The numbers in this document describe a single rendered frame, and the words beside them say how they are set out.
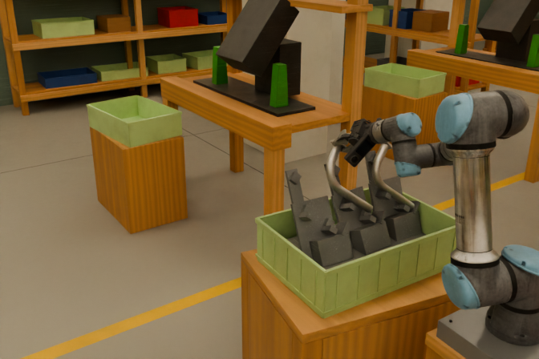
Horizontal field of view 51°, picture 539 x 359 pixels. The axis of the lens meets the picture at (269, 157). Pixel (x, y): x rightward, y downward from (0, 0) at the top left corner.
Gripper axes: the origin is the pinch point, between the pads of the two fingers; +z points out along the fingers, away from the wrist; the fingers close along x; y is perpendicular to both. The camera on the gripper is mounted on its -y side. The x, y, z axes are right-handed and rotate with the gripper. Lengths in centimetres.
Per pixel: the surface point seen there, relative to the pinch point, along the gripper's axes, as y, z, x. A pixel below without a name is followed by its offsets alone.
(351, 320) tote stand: -54, -14, -21
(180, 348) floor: -75, 117, -34
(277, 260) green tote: -43.0, 12.2, -3.0
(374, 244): -22.2, -0.7, -29.7
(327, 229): -26.8, 2.4, -10.7
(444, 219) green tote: -3.2, -13.2, -45.3
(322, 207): -19.0, 6.5, -8.0
